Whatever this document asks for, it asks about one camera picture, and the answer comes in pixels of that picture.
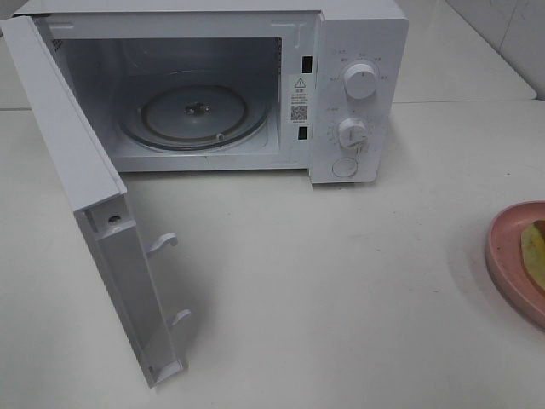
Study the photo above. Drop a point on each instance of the round white door button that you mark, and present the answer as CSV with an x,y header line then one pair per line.
x,y
345,167

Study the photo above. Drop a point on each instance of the white timer knob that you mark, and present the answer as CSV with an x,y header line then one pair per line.
x,y
352,133

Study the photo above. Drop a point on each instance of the white microwave door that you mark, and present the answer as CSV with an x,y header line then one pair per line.
x,y
97,196

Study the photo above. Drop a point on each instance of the pink round plate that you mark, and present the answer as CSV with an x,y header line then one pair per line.
x,y
504,258

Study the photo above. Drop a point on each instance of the toast sandwich with cheese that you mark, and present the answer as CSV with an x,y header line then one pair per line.
x,y
532,249

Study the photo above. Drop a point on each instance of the glass microwave turntable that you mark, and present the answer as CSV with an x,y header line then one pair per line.
x,y
193,111

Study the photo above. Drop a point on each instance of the white warning label sticker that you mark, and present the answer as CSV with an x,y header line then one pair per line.
x,y
300,97

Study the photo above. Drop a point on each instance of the white microwave oven body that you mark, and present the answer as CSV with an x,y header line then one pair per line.
x,y
107,42

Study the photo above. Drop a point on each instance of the upper white power knob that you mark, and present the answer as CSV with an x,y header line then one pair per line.
x,y
360,80

